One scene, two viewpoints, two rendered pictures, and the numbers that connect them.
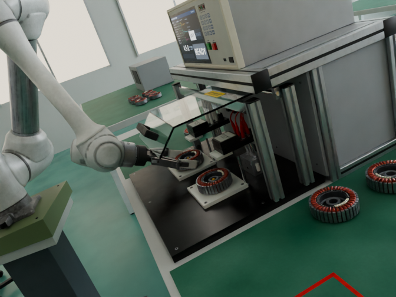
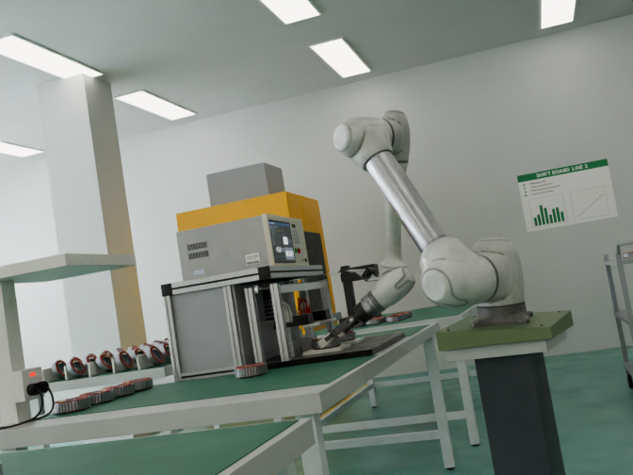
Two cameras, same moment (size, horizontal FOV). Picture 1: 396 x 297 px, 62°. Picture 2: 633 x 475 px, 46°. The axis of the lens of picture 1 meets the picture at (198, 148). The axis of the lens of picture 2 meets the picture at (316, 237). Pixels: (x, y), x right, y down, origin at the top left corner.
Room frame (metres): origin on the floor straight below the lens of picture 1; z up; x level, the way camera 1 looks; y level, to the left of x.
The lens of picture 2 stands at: (3.57, 1.53, 0.98)
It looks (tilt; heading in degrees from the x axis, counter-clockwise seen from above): 5 degrees up; 211
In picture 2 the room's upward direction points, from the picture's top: 9 degrees counter-clockwise
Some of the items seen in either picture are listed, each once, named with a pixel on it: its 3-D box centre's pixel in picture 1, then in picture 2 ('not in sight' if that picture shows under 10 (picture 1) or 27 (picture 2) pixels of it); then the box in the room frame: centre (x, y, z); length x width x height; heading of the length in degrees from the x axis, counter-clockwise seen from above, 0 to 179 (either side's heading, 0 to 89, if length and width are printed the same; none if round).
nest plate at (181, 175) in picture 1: (190, 165); (327, 349); (1.16, 0.05, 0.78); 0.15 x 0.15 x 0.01; 15
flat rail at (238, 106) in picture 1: (205, 96); (301, 286); (1.07, -0.08, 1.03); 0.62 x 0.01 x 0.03; 15
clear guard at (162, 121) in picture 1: (199, 113); (335, 280); (0.87, -0.04, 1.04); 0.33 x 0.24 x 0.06; 105
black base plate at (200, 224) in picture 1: (207, 177); (332, 350); (1.04, 0.00, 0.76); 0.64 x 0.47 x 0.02; 15
